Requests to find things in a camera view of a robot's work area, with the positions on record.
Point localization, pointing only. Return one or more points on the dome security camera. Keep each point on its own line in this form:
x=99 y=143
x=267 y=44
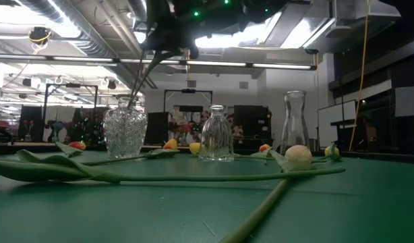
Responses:
x=311 y=51

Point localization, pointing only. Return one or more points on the wall vent grille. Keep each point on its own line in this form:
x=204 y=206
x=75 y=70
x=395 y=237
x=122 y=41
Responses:
x=191 y=83
x=243 y=85

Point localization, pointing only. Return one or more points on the black cabinet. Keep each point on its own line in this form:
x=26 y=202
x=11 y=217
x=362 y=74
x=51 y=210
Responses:
x=252 y=121

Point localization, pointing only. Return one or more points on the white wall panel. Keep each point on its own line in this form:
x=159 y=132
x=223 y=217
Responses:
x=409 y=101

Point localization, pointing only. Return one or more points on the ribbed clear glass bottle vase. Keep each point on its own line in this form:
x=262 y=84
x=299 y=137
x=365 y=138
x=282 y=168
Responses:
x=216 y=135

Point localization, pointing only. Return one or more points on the white board panel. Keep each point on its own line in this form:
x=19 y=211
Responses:
x=335 y=125

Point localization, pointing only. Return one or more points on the rectangular silver air duct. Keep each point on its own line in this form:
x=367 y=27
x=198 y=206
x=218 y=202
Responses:
x=294 y=33

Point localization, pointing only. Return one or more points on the yellow artificial tulip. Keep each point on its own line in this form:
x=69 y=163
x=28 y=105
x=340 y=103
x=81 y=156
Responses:
x=331 y=152
x=42 y=172
x=195 y=148

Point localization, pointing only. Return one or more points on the orange artificial tulip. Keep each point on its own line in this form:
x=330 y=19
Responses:
x=170 y=144
x=78 y=146
x=264 y=148

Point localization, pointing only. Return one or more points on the round silver ventilation duct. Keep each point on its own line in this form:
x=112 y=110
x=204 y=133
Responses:
x=136 y=8

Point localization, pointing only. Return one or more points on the long ceiling strip light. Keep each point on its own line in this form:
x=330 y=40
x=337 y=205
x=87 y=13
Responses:
x=213 y=63

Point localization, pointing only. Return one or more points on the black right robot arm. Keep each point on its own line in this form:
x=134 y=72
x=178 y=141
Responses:
x=227 y=17

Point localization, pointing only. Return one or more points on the tall clear glass carafe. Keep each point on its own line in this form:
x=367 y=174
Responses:
x=294 y=125

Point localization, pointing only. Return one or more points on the ribbed silver ventilation duct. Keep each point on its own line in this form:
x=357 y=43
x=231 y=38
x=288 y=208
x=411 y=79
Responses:
x=92 y=49

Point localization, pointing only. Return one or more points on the black board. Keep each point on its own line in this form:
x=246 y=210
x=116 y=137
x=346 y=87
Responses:
x=156 y=128

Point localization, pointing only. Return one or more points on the cut crystal glass vase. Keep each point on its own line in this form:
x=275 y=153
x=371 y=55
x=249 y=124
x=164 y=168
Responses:
x=125 y=131

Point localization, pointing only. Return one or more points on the black frame stand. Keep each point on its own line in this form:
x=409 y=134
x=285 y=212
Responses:
x=188 y=90
x=73 y=85

